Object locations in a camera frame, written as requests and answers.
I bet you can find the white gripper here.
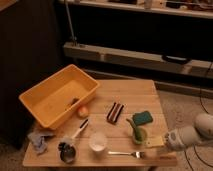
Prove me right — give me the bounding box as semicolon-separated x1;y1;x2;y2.
145;126;200;156

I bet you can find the silver metal fork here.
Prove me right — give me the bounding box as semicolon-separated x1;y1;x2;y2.
108;151;145;158

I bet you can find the white paper cup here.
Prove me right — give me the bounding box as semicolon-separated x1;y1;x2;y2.
89;132;107;153

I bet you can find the green toy in bowl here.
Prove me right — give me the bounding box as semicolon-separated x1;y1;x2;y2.
126;119;147;145

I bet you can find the teal sponge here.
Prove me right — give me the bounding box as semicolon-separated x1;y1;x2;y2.
132;111;153;126

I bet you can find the brown striped chocolate bar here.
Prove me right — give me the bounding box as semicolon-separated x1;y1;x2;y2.
106;103;124;124

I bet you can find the grey metal shelf beam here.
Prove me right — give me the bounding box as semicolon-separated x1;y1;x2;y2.
63;42;210;76

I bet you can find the small orange ball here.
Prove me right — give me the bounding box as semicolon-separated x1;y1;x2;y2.
77;106;89;118

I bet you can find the black and white brush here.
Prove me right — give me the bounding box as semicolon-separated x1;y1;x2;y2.
62;119;89;144

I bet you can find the small dark object in bin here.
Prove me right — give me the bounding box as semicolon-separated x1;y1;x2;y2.
69;98;79;106

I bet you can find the yellow plastic bin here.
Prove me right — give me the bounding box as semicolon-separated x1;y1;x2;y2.
19;64;100;129

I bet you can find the crumpled grey cloth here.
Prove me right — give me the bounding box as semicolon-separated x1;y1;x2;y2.
28;131;54;155

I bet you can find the black cable on floor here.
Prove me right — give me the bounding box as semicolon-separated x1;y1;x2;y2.
183;63;213;171

